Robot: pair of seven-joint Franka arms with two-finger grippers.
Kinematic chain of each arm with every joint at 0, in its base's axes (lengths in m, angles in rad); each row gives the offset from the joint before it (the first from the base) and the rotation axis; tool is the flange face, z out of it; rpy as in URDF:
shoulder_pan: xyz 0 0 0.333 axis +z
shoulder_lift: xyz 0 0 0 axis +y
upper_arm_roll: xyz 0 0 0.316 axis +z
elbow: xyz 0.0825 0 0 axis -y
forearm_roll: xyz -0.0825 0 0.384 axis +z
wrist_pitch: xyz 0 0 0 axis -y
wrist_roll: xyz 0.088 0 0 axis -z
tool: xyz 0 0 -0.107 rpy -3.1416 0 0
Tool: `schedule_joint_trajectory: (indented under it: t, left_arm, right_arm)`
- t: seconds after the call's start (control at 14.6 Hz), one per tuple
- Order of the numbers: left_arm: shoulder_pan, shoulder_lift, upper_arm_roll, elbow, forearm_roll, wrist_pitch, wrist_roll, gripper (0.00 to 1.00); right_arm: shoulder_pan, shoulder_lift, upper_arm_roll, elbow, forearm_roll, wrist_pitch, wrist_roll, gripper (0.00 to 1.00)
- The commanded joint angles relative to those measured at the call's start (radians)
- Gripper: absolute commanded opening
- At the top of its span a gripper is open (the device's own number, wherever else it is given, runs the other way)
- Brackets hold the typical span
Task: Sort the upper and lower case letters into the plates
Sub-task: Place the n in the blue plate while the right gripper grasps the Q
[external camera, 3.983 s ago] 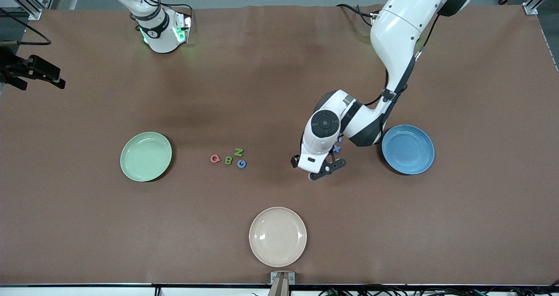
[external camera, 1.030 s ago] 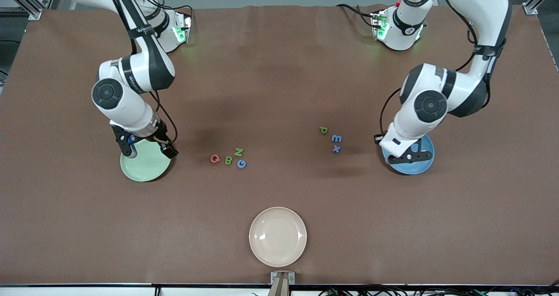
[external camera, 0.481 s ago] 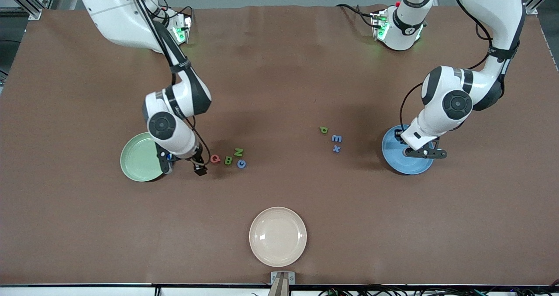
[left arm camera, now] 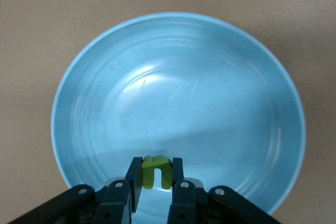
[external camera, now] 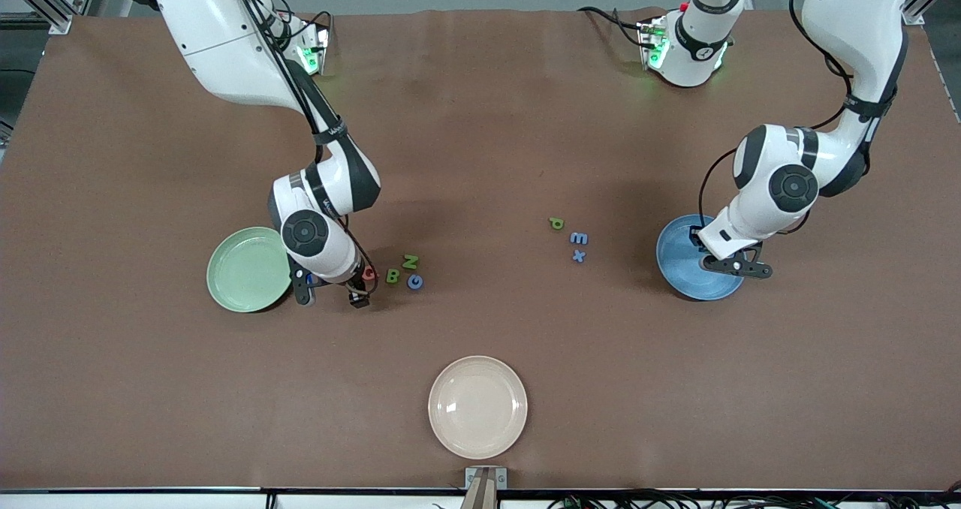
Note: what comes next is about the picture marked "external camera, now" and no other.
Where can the blue plate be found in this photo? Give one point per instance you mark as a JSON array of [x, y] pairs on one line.
[[679, 269]]

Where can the blue letter G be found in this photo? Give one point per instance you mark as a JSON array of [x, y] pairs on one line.
[[409, 281]]

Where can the light green plate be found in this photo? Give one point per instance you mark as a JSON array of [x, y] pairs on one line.
[[240, 272]]

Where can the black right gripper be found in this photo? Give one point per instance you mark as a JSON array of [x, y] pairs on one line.
[[356, 290]]

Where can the green letter B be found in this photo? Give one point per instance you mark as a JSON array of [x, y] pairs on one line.
[[392, 275]]

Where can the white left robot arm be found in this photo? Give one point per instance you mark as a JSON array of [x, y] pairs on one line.
[[848, 13]]

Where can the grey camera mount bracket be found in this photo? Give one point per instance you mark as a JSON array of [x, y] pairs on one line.
[[484, 486]]

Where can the brown table mat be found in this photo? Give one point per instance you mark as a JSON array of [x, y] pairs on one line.
[[480, 156]]

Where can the green letter N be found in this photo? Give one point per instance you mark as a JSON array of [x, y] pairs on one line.
[[410, 262]]

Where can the beige plate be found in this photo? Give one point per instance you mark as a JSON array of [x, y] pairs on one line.
[[477, 408]]

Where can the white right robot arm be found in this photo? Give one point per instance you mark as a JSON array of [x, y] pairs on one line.
[[225, 43]]

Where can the blue letter m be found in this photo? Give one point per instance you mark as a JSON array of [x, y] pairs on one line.
[[579, 238]]

